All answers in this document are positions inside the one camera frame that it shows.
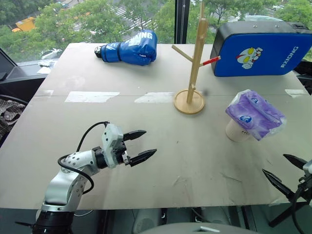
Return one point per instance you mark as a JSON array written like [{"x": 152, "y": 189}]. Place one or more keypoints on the white paper cup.
[{"x": 235, "y": 132}]

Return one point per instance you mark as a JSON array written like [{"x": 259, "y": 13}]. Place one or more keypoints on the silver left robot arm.
[{"x": 64, "y": 175}]

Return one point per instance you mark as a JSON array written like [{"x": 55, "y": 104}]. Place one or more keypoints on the blue punching pad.
[{"x": 256, "y": 48}]

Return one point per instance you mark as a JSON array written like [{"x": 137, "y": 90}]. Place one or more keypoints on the grey rounded housing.
[{"x": 147, "y": 221}]

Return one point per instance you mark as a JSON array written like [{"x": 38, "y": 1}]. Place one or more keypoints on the yellow vehicle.
[{"x": 24, "y": 24}]

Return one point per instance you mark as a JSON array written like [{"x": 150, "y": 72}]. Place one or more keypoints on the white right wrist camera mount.
[{"x": 308, "y": 167}]

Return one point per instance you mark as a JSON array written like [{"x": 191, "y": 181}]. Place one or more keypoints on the plaid cloth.
[{"x": 9, "y": 113}]

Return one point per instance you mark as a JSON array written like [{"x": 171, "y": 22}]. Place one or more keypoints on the wooden mug tree stand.
[{"x": 192, "y": 80}]

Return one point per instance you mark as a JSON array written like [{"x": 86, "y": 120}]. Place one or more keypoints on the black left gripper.
[{"x": 123, "y": 152}]

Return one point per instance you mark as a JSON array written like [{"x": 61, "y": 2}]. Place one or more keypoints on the grey curved shell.
[{"x": 182, "y": 229}]

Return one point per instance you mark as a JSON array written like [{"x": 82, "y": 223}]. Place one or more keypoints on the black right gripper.
[{"x": 306, "y": 187}]

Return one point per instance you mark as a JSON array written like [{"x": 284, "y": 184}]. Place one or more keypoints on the crumpled white wrapper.
[{"x": 47, "y": 63}]

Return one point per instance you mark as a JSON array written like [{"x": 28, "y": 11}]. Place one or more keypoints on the black window pillar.
[{"x": 181, "y": 22}]

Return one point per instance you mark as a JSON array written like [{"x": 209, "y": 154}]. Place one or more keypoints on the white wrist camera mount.
[
  {"x": 111, "y": 143},
  {"x": 308, "y": 167}
]

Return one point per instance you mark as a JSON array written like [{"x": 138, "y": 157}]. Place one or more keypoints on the blue boxing glove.
[{"x": 131, "y": 51}]

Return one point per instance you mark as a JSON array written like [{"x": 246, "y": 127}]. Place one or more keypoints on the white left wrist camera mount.
[{"x": 111, "y": 143}]

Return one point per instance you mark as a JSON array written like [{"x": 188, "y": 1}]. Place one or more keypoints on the small white tape patch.
[{"x": 296, "y": 93}]

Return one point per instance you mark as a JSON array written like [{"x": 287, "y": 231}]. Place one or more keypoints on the purple tissue pack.
[{"x": 256, "y": 109}]

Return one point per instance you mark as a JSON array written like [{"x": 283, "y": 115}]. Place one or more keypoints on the black side furniture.
[{"x": 19, "y": 78}]

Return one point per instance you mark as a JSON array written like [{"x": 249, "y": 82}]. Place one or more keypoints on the large white tape patch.
[{"x": 90, "y": 96}]

